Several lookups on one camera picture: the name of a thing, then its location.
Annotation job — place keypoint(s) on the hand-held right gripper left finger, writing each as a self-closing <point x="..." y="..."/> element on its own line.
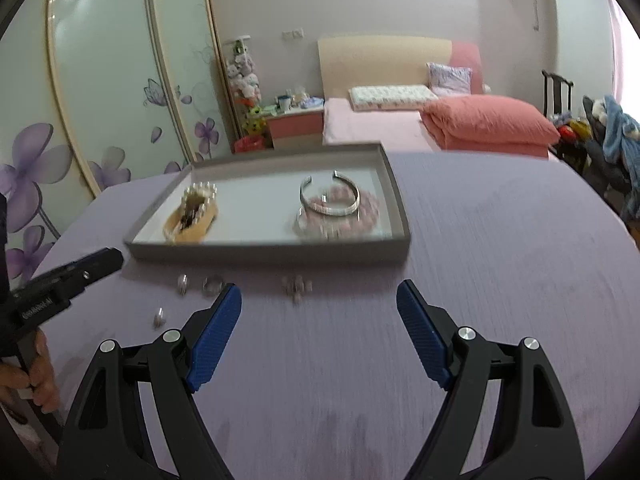
<point x="215" y="335"/>

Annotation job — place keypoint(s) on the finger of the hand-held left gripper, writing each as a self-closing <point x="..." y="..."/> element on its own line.
<point x="95" y="267"/>

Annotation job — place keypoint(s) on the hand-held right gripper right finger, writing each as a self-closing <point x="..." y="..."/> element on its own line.
<point x="422" y="335"/>

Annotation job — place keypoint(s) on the silver earrings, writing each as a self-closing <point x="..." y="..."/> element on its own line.
<point x="296" y="288"/>

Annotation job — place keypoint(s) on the yellow wrist watch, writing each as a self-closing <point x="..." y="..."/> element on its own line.
<point x="185" y="232"/>

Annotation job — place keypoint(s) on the grey cardboard tray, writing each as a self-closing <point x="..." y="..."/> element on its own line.
<point x="260" y="215"/>

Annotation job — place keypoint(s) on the person's left hand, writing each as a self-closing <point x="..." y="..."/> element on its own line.
<point x="45" y="380"/>

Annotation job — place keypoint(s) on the small silver charm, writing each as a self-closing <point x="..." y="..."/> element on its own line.
<point x="184" y="284"/>

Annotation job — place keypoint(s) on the purple table cloth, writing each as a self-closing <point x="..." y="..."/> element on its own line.
<point x="500" y="260"/>

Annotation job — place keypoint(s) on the flower print sliding wardrobe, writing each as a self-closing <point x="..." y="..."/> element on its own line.
<point x="100" y="85"/>

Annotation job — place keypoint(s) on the red bag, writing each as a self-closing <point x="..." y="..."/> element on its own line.
<point x="248" y="144"/>

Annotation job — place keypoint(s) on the bed with pink sheet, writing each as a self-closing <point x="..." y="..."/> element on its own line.
<point x="370" y="127"/>

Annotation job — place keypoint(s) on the pink nightstand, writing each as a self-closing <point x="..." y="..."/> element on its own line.
<point x="295" y="130"/>

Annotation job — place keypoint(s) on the folded pink quilt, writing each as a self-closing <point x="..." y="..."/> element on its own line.
<point x="490" y="125"/>

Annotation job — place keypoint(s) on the clear tube of plush toys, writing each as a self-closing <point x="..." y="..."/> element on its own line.
<point x="245" y="80"/>

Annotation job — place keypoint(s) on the white floral pillow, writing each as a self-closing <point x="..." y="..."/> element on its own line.
<point x="390" y="96"/>

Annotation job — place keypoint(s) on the white mug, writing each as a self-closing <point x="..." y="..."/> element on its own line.
<point x="284" y="103"/>

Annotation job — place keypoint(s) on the black chair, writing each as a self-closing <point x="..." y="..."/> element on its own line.
<point x="597" y="165"/>

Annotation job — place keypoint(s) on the light blue cloth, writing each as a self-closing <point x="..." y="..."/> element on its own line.
<point x="311" y="103"/>

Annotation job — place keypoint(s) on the colourful toys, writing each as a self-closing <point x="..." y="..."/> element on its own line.
<point x="572" y="130"/>

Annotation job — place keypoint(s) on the purple patterned pillow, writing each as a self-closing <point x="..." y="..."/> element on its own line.
<point x="450" y="79"/>

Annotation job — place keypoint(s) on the beige and pink headboard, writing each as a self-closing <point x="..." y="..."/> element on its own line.
<point x="380" y="60"/>

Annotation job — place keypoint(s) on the dark wooden chair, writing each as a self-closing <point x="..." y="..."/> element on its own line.
<point x="556" y="90"/>

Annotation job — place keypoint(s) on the pink curtain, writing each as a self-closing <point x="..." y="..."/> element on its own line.
<point x="625" y="50"/>

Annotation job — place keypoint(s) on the white wall switch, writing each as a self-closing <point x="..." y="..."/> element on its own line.
<point x="293" y="34"/>

